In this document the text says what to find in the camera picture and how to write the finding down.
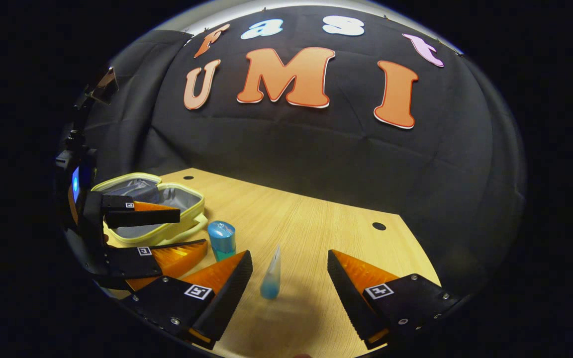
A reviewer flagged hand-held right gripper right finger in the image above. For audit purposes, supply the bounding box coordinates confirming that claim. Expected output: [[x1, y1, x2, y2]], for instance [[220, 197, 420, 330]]
[[327, 249, 461, 350]]

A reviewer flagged pale yellow suitcase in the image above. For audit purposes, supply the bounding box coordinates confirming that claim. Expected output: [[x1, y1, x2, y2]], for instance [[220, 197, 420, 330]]
[[90, 172, 208, 248]]

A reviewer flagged blue-capped green bottle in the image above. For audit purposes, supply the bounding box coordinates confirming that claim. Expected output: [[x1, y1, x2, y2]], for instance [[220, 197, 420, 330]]
[[207, 220, 237, 263]]

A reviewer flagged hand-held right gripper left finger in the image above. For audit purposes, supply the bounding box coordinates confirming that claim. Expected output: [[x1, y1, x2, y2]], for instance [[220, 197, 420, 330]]
[[120, 250, 254, 350]]

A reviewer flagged blue and white tube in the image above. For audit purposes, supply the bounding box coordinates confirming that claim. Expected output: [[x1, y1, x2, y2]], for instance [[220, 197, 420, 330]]
[[260, 244, 282, 300]]

